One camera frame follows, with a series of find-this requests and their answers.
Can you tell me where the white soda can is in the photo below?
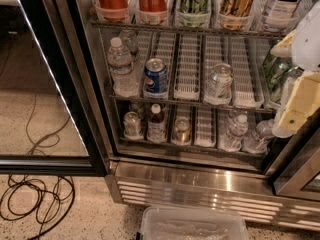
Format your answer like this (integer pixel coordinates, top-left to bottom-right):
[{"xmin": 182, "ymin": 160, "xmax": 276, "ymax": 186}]
[{"xmin": 208, "ymin": 63, "xmax": 233, "ymax": 99}]

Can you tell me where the white labelled drink bottle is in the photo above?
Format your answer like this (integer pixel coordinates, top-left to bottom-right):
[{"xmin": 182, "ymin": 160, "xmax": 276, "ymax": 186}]
[{"xmin": 257, "ymin": 0, "xmax": 301, "ymax": 33}]

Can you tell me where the black floor cable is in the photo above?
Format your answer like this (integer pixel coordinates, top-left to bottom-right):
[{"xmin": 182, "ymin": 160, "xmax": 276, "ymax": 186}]
[{"xmin": 0, "ymin": 174, "xmax": 76, "ymax": 240}]

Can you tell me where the brown tea bottle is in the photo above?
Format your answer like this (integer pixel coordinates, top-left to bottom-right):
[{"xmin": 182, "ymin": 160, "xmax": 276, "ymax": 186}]
[{"xmin": 147, "ymin": 103, "xmax": 166, "ymax": 143}]

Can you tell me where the lying bottom water bottle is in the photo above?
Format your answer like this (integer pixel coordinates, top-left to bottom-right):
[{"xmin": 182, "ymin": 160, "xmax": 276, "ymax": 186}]
[{"xmin": 242, "ymin": 119, "xmax": 275, "ymax": 154}]

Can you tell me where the stainless steel fridge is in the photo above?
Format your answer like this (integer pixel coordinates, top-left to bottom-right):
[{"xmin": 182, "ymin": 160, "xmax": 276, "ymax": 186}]
[{"xmin": 36, "ymin": 0, "xmax": 320, "ymax": 232}]

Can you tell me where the rear clear water bottle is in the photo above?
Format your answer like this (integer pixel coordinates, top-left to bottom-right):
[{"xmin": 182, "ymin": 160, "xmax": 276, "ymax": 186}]
[{"xmin": 119, "ymin": 30, "xmax": 139, "ymax": 61}]

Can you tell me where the clear water bottle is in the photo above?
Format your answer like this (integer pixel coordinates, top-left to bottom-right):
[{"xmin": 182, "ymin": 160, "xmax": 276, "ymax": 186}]
[
  {"xmin": 107, "ymin": 37, "xmax": 138, "ymax": 97},
  {"xmin": 119, "ymin": 30, "xmax": 139, "ymax": 61}
]

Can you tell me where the red Coca-Cola bottle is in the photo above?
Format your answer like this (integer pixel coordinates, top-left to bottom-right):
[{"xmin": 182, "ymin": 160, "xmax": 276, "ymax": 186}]
[{"xmin": 99, "ymin": 0, "xmax": 128, "ymax": 22}]

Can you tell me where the front clear water bottle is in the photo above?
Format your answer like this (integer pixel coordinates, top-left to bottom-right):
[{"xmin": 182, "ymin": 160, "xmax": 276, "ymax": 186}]
[{"xmin": 107, "ymin": 37, "xmax": 138, "ymax": 97}]

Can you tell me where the gold bottom can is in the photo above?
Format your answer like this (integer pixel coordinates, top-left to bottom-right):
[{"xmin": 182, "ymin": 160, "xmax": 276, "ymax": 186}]
[{"xmin": 172, "ymin": 117, "xmax": 191, "ymax": 144}]

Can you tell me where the open glass fridge door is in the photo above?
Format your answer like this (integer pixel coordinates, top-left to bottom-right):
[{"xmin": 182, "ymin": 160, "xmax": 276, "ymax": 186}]
[{"xmin": 0, "ymin": 0, "xmax": 108, "ymax": 176}]

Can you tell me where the green tall drink can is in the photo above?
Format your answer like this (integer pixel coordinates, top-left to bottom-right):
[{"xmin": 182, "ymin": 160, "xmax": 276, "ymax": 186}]
[{"xmin": 176, "ymin": 0, "xmax": 211, "ymax": 27}]

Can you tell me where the small clear bottom bottle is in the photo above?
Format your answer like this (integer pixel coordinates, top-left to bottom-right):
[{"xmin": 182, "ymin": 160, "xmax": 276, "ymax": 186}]
[{"xmin": 123, "ymin": 112, "xmax": 142, "ymax": 139}]

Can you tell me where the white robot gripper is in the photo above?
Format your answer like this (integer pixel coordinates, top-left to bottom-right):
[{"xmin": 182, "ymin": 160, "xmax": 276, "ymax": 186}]
[{"xmin": 270, "ymin": 1, "xmax": 320, "ymax": 132}]

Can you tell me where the gold tall drink can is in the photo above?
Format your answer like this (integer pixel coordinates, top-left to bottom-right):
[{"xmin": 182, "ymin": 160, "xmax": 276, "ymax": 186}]
[{"xmin": 218, "ymin": 0, "xmax": 254, "ymax": 31}]

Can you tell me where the green soda can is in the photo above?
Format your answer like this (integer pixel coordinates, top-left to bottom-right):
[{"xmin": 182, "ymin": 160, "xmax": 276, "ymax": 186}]
[
  {"xmin": 270, "ymin": 68, "xmax": 303, "ymax": 105},
  {"xmin": 262, "ymin": 53, "xmax": 292, "ymax": 90}
]

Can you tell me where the clear plastic bin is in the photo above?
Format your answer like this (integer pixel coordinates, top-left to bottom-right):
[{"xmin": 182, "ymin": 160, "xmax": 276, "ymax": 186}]
[{"xmin": 139, "ymin": 206, "xmax": 249, "ymax": 240}]

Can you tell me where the blue Pepsi can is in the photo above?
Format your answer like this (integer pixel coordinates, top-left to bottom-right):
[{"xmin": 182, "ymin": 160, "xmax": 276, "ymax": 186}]
[{"xmin": 144, "ymin": 58, "xmax": 167, "ymax": 94}]

